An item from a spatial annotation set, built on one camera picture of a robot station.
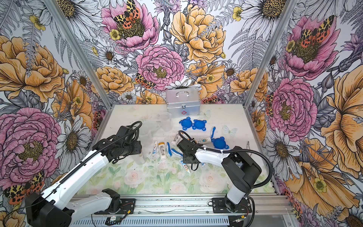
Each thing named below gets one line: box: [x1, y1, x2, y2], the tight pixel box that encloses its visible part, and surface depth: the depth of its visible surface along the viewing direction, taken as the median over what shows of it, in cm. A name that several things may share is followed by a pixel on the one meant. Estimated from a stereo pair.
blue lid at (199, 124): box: [191, 119, 208, 131], surface depth 111 cm
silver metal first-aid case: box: [165, 88, 201, 118], surface depth 111 cm
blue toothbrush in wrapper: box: [166, 141, 173, 158], surface depth 97 cm
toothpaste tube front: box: [179, 159, 191, 174], surface depth 89 cm
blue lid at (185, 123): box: [178, 116, 193, 131], surface depth 111 cm
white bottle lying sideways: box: [195, 137, 212, 144], surface depth 100 cm
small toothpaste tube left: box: [152, 140, 158, 155], surface depth 97 cm
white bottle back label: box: [171, 131, 183, 146], surface depth 101 cm
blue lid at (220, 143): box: [210, 136, 230, 150], surface depth 101 cm
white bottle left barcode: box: [158, 141, 167, 160], surface depth 95 cm
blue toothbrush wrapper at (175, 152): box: [170, 148, 184, 158], surface depth 96 cm
